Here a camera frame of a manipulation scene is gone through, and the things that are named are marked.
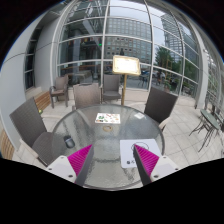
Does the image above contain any colourful menu card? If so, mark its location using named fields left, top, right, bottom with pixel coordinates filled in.
left=95, top=113, right=120, bottom=124

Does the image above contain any grey wicker chair far left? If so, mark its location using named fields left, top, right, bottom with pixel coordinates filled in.
left=49, top=75, right=69, bottom=106

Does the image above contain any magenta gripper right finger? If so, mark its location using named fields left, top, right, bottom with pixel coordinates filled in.
left=132, top=143, right=181, bottom=187

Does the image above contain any gold menu stand sign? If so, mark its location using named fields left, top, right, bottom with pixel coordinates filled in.
left=111, top=54, right=142, bottom=107

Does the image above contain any grey wicker chair right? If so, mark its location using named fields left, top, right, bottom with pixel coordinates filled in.
left=144, top=87, right=177, bottom=130

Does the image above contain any round glass table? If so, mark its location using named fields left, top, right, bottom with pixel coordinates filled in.
left=52, top=104, right=165, bottom=190

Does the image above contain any small round side table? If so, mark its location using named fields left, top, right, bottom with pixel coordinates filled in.
left=192, top=109, right=221, bottom=151

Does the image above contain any grey wicker chair behind table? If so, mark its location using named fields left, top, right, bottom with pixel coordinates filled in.
left=72, top=83, right=100, bottom=110

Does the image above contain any white mouse pad sheet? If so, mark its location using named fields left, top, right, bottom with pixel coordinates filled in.
left=120, top=139, right=161, bottom=168

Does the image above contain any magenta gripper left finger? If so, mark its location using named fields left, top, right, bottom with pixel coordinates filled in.
left=46, top=144, right=95, bottom=187

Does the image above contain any metal chair far right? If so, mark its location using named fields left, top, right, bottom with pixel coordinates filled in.
left=204, top=93, right=224, bottom=132

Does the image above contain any grey wicker chair far centre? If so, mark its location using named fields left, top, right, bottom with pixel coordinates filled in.
left=102, top=74, right=121, bottom=101

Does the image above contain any wooden bench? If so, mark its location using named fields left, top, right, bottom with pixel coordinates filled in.
left=34, top=91, right=51, bottom=111

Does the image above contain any small white card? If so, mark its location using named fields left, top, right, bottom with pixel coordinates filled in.
left=134, top=113, right=145, bottom=119

